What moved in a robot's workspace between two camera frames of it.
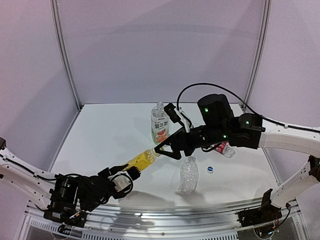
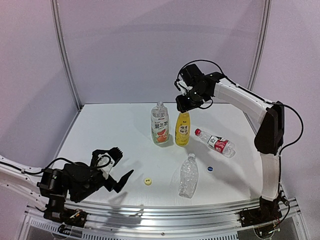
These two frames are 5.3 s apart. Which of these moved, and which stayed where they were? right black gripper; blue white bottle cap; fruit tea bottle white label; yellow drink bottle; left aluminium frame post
Moved: yellow drink bottle; right black gripper
Stayed: left aluminium frame post; blue white bottle cap; fruit tea bottle white label
